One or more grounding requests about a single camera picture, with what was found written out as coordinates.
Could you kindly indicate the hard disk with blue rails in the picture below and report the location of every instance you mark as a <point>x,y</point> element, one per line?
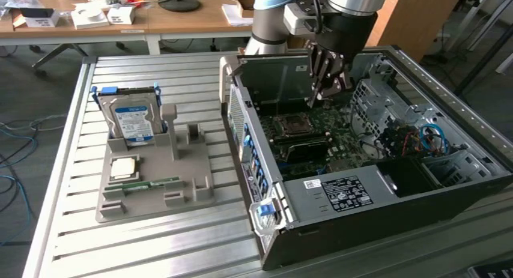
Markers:
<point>132,122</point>

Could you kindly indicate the metal CPU socket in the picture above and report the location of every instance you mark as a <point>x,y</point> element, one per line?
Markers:
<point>294,123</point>

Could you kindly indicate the blue case latch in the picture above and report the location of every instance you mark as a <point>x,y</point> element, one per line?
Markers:
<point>265,210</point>

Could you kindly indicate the silver CPU chip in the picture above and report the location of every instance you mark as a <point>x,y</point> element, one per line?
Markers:
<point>124,168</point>

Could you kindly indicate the white box with tape roll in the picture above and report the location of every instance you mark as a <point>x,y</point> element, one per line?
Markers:
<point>90,16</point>

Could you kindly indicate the grey labelled power supply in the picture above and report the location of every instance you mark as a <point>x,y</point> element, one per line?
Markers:
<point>309,197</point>

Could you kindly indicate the small white labelled box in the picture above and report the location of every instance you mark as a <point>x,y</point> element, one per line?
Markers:
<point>120,16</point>

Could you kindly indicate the small chipset heatsink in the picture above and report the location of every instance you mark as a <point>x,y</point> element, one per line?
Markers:
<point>341,166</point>

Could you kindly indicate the silver slotted disk bay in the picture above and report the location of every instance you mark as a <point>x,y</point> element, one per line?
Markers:
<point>457,170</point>

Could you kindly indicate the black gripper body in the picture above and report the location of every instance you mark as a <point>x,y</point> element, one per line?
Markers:
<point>345,35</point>

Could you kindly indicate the clear plastic bag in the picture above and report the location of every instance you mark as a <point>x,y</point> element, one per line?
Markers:
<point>17,0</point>

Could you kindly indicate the grey plastic parts rack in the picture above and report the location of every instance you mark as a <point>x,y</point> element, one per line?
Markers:
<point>160,170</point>

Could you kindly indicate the wooden cabinet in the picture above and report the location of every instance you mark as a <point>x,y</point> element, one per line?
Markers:
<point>425,19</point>

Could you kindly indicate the white paper stack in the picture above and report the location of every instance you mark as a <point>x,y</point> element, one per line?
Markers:
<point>236,15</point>

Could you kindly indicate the black low-profile graphics card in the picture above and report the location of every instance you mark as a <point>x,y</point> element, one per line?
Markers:
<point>306,153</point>

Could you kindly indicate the black-topped white box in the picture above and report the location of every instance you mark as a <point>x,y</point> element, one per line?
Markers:
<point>40,18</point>

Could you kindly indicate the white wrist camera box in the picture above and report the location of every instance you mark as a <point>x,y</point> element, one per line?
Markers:
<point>297,18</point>

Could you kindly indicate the perforated metal disk bay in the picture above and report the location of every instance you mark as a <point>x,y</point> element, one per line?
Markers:
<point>370,110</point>

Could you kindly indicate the blue expansion slot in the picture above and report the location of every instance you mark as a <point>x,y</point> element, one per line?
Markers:
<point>297,164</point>

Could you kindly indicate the green RAM stick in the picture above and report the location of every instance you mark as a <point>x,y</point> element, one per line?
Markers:
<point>140,185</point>

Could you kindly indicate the green motherboard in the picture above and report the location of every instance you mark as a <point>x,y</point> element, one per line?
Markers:
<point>353,146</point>

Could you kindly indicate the open black PC case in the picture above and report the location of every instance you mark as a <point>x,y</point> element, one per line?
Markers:
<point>361,236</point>

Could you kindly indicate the wooden desk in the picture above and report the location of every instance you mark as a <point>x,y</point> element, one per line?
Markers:
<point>60,33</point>

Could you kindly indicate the black round lamp base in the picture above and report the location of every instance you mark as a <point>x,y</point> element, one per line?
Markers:
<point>179,3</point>

